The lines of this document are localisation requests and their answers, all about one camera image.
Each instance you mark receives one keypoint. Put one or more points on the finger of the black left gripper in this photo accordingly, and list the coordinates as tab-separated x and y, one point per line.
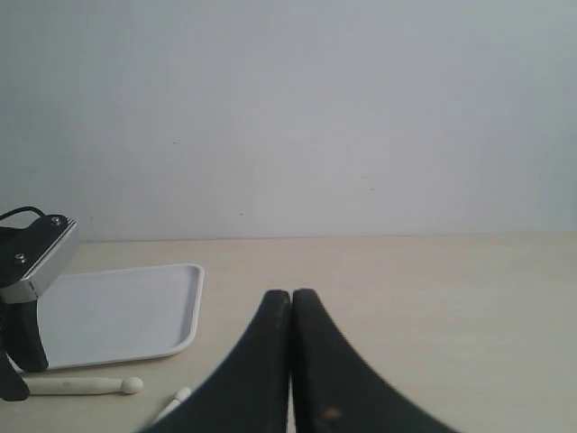
12	386
28	350

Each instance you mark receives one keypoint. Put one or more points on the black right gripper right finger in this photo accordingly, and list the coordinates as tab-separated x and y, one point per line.
334	389

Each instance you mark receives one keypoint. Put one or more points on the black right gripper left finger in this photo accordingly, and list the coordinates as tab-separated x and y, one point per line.
249	390

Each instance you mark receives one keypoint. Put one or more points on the short wooden drumstick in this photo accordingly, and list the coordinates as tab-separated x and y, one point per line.
83	386

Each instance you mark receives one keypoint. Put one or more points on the long wooden drumstick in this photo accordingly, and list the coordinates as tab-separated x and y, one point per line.
180	396

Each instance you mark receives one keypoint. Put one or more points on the white rectangular tray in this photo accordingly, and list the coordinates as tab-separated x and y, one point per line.
109	317

